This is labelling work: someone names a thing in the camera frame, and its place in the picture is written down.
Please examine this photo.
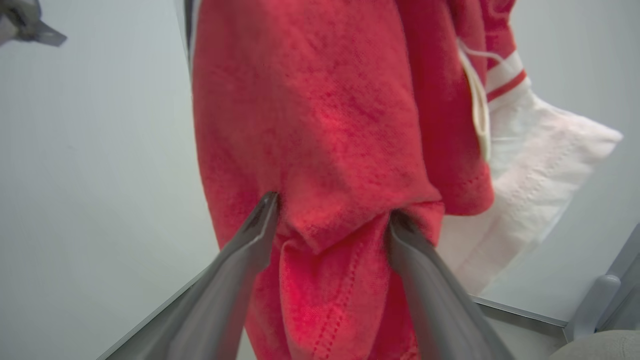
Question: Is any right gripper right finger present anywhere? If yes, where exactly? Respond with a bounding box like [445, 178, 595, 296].
[389, 211, 516, 360]

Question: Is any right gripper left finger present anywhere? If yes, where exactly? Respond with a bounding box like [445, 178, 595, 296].
[107, 191, 281, 360]

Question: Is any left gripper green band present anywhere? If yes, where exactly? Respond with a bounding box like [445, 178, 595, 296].
[0, 0, 68, 48]

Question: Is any red shirt white striped sleeve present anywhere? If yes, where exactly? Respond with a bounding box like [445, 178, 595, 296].
[181, 0, 624, 360]

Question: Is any grey partition support foot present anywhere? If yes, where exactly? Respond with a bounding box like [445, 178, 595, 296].
[565, 274, 622, 342]

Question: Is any grey fabric sofa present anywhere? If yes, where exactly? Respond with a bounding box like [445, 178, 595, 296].
[545, 329, 640, 360]

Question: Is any grey partition bottom rail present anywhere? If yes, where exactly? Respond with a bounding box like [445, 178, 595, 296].
[97, 272, 569, 360]

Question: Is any grey partition upright post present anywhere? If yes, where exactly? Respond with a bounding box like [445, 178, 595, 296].
[597, 222, 640, 332]

